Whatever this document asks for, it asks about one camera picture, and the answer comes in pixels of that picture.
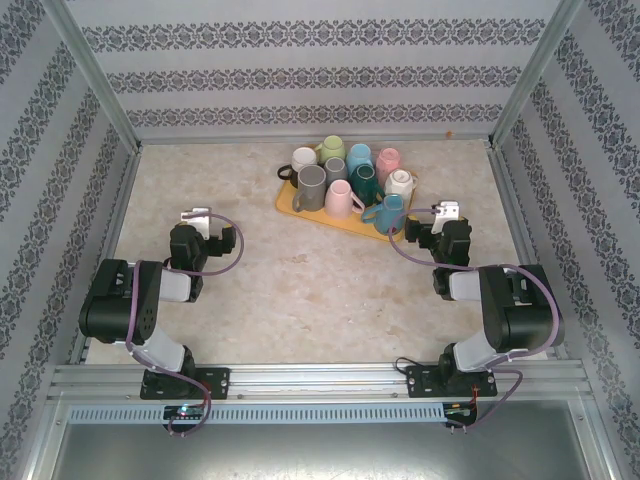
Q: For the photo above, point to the teal mug with grey inside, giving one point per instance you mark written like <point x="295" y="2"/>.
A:
<point x="389" y="214"/>

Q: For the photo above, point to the white faceted mug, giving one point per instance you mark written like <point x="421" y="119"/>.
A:
<point x="401" y="183"/>

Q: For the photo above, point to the dark green faceted mug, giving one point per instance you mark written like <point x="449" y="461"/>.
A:
<point x="364" y="182"/>

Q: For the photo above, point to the pink faceted mug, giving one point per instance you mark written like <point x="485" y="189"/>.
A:
<point x="388" y="161"/>

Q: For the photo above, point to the pale pink round mug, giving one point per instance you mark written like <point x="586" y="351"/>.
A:
<point x="340" y="199"/>

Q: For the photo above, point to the large dark grey mug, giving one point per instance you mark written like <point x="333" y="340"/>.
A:
<point x="310" y="187"/>

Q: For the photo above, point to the small tapered grey mug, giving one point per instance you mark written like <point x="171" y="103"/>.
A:
<point x="335" y="170"/>

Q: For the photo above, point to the black mug with white base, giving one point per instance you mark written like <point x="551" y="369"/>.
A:
<point x="304" y="159"/>

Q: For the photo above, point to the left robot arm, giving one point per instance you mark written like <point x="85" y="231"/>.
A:
<point x="120" y="305"/>

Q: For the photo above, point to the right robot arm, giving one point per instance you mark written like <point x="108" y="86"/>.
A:
<point x="525" y="320"/>

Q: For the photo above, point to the light blue mug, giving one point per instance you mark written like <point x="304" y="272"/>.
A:
<point x="360" y="157"/>

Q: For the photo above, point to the light green mug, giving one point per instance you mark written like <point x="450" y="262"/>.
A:
<point x="331" y="147"/>

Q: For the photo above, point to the yellow plastic tray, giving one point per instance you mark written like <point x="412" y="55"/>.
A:
<point x="350" y="225"/>

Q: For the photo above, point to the small circuit board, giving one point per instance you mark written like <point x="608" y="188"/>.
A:
<point x="184" y="411"/>
<point x="460" y="410"/>

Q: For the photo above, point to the grey metal sheet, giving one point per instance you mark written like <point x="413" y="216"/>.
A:
<point x="320" y="450"/>

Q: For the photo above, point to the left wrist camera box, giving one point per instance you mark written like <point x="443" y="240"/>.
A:
<point x="197" y="215"/>

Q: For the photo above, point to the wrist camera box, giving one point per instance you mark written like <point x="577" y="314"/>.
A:
<point x="197" y="215"/>
<point x="447" y="210"/>

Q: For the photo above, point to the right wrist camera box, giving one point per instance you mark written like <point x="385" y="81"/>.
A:
<point x="447" y="210"/>

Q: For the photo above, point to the aluminium side rail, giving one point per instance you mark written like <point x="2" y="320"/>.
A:
<point x="125" y="200"/>
<point x="511" y="200"/>

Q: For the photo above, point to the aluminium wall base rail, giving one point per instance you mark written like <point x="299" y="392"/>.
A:
<point x="225" y="143"/>

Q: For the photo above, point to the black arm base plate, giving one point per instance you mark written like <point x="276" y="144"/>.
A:
<point x="217" y="382"/>
<point x="422" y="382"/>

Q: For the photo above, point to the long aluminium mounting rail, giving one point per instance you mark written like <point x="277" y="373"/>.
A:
<point x="320" y="382"/>

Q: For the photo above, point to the aluminium frame post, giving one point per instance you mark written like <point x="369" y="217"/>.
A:
<point x="95" y="75"/>
<point x="537" y="70"/>

